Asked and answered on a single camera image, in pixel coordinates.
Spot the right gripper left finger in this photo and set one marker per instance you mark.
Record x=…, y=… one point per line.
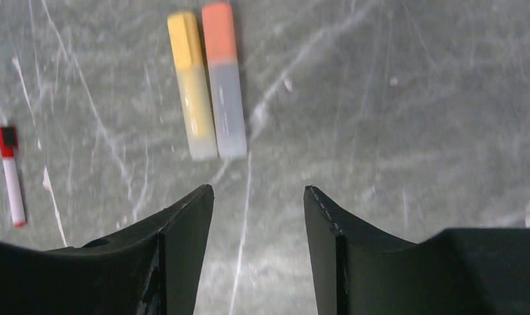
x=150, y=267

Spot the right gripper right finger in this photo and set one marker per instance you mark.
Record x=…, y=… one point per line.
x=360, y=269

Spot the orange highlighter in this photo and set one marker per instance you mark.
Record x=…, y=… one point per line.
x=226, y=96

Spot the yellow highlighter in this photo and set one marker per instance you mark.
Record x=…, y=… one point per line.
x=192, y=83

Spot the red capped white marker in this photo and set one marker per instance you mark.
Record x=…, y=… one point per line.
x=8, y=148

